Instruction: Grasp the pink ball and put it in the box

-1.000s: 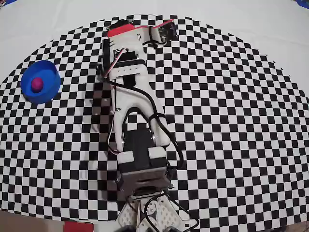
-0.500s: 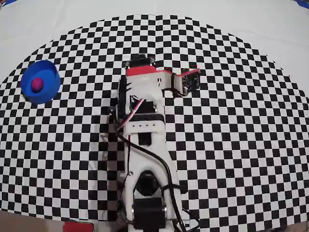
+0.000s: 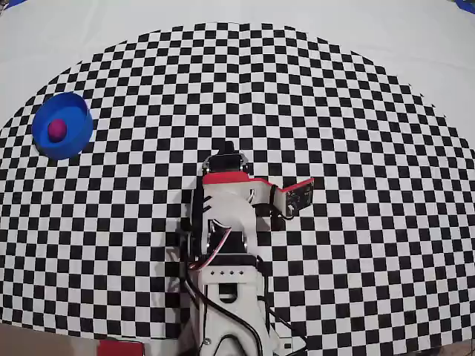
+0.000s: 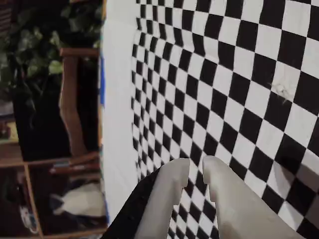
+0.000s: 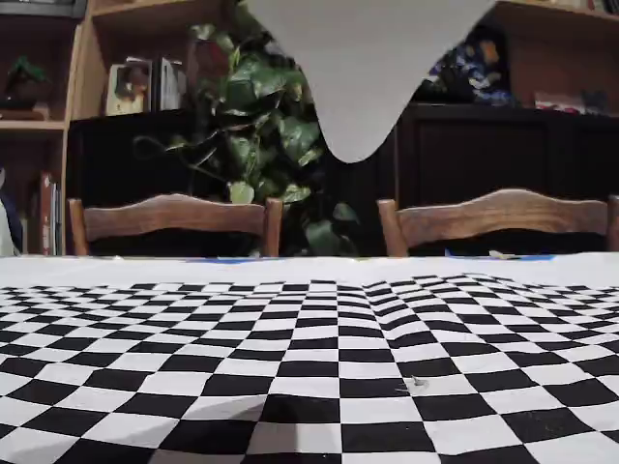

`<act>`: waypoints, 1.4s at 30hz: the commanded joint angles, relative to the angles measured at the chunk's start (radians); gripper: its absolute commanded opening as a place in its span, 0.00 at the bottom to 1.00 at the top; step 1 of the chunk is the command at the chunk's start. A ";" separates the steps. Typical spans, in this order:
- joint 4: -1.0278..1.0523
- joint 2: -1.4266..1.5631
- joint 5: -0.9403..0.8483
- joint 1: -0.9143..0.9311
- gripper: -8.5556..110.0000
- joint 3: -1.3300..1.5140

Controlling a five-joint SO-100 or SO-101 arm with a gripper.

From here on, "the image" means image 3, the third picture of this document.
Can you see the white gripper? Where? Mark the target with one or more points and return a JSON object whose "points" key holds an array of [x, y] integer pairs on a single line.
{"points": [[225, 164]]}

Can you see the pink faceted ball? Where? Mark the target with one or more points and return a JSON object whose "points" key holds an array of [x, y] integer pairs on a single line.
{"points": [[56, 130]]}

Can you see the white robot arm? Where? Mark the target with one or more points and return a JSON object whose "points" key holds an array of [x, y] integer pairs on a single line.
{"points": [[230, 296]]}

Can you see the blue round box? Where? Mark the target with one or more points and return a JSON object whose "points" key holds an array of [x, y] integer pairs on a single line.
{"points": [[74, 126]]}

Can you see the black white checkered mat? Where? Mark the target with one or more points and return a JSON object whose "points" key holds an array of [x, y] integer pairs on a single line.
{"points": [[148, 204]]}

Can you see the red flat object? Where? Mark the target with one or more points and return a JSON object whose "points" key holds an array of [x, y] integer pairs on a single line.
{"points": [[120, 348]]}

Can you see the blue tape strip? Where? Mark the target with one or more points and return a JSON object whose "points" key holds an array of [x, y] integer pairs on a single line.
{"points": [[467, 4], [9, 3]]}

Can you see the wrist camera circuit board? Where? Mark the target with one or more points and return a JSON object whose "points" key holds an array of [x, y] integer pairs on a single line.
{"points": [[300, 196]]}

